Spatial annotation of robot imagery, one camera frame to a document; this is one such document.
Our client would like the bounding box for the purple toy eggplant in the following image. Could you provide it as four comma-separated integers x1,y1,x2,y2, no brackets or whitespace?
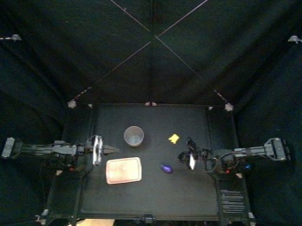
159,163,175,175

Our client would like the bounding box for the grey bowl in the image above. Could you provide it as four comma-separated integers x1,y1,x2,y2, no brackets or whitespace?
122,125,145,147

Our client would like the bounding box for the yellow toy piece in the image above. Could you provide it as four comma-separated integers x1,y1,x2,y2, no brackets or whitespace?
167,133,181,145

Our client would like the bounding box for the pink square plate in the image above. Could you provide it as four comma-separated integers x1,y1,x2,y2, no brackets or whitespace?
104,156,144,185

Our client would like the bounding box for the black cloth backdrop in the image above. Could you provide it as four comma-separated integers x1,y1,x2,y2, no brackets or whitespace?
0,0,302,226

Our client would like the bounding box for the black cable loop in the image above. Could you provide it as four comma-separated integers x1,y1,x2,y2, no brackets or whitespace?
184,136,199,152

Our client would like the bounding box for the black base plate white label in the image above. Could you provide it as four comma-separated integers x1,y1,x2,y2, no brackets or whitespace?
213,172,252,226

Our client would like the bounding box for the plain black base plate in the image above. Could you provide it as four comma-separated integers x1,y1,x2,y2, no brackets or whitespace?
44,169,85,226

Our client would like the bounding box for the thin diagonal cord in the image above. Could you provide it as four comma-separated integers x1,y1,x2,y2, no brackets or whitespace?
108,0,229,104
72,0,209,101

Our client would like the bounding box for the grey frame clamp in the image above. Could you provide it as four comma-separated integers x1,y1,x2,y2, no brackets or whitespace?
0,34,22,42
287,34,302,44

